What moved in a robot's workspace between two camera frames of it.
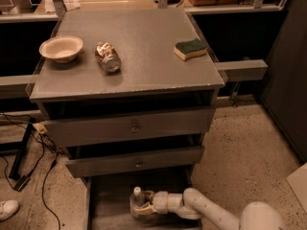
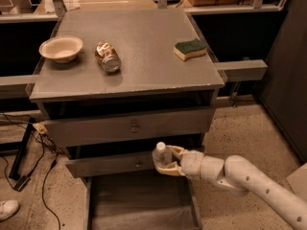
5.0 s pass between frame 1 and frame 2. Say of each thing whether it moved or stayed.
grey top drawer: stayed
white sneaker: stayed
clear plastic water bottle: moved
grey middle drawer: stayed
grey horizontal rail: stayed
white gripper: moved
